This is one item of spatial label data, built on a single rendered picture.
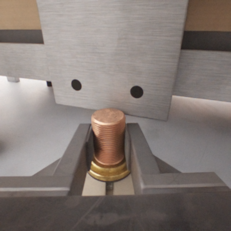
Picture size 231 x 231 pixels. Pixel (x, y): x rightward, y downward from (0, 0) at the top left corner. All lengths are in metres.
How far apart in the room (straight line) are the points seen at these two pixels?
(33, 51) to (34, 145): 0.17
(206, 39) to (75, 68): 0.16
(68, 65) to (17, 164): 0.20
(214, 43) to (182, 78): 0.06
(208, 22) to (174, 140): 0.20
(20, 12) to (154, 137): 0.31
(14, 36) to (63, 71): 0.19
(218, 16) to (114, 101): 0.15
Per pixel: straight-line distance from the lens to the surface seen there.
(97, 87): 0.16
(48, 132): 0.36
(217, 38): 0.24
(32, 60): 0.27
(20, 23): 0.33
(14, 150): 0.34
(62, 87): 0.18
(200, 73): 0.19
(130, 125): 0.15
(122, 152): 0.16
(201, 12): 0.23
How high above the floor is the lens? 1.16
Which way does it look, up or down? 29 degrees up
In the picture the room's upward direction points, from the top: 180 degrees counter-clockwise
